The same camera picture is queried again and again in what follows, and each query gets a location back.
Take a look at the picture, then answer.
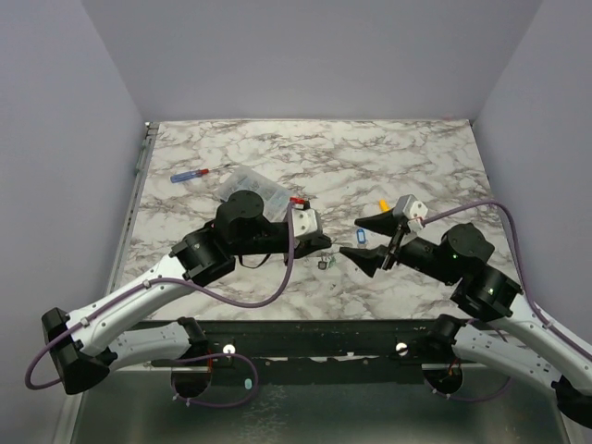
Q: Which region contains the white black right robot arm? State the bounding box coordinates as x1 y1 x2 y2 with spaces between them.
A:
339 195 591 427

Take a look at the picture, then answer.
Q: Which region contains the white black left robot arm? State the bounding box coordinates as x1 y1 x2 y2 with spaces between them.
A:
41 191 332 395

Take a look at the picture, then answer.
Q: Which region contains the clear plastic screw organizer box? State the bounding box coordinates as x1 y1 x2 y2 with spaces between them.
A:
215 166 291 222

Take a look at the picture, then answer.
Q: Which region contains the yellow handled screwdriver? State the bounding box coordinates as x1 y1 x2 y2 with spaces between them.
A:
378 200 389 212

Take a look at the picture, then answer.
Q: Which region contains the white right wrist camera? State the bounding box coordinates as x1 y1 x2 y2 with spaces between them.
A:
394 194 428 220

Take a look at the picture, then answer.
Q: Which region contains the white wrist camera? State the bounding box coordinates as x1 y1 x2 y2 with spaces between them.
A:
394 194 428 220
291 208 323 241

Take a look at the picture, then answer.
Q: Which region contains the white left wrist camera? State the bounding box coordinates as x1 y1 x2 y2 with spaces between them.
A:
291 208 323 241

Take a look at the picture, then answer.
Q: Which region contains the black front mounting rail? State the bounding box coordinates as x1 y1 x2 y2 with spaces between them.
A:
152 316 482 385

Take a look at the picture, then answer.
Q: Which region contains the blue red handled screwdriver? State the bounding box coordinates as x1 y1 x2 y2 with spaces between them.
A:
169 163 233 183

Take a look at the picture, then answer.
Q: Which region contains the aluminium table edge rail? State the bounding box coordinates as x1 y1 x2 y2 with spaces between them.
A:
104 121 160 296

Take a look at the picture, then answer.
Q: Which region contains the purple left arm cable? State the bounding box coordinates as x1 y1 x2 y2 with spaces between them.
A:
24 198 306 389

